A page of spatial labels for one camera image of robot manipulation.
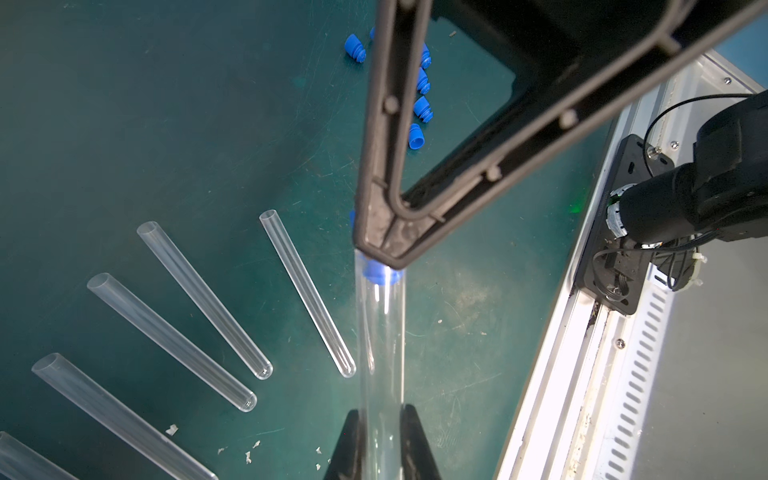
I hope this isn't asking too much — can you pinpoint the blue stopper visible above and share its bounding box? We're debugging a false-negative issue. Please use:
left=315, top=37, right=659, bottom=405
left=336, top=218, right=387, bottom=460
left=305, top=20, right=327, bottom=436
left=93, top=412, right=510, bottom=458
left=416, top=68, right=431, bottom=95
left=420, top=44, right=432, bottom=70
left=408, top=123, right=425, bottom=150
left=413, top=96, right=434, bottom=124
left=349, top=208, right=403, bottom=287
left=344, top=34, right=367, bottom=64

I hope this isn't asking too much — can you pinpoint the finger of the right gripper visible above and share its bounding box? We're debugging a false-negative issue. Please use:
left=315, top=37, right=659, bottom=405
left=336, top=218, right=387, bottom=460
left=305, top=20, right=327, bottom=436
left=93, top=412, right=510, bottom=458
left=353, top=1, right=432, bottom=269
left=389, top=1, right=767, bottom=267

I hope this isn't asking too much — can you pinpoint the test tube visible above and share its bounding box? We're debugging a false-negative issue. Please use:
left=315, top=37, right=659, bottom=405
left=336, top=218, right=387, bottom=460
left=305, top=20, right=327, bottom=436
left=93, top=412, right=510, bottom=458
left=1, top=431, right=77, bottom=480
left=355, top=260, right=406, bottom=479
left=87, top=273, right=257, bottom=413

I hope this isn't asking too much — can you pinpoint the aluminium mounting rail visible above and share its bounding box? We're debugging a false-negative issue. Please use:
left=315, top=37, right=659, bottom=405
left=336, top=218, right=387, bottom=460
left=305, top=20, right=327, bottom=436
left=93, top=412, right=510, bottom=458
left=496, top=51, right=760, bottom=479

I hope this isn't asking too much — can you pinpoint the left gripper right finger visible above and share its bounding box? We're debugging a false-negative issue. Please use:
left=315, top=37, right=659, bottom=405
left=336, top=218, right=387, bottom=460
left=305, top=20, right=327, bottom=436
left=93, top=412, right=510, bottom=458
left=400, top=404, right=442, bottom=480

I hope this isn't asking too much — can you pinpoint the test tube horizontal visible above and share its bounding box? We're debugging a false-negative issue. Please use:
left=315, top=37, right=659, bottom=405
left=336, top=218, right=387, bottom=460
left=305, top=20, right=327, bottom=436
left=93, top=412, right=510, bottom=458
left=31, top=353, right=217, bottom=479

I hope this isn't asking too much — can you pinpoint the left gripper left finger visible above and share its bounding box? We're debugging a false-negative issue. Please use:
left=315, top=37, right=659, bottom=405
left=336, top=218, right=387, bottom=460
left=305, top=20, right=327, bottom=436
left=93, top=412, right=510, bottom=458
left=323, top=409, right=362, bottom=480

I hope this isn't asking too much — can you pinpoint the test tube diagonal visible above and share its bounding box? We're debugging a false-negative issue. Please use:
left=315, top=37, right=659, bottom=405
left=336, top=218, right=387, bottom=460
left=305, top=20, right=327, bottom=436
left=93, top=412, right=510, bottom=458
left=259, top=209, right=357, bottom=379
left=136, top=221, right=274, bottom=380

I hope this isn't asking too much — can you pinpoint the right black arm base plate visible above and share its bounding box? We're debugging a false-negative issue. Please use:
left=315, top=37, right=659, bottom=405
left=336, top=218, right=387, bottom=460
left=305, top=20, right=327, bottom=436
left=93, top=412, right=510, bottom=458
left=576, top=134, right=679, bottom=315

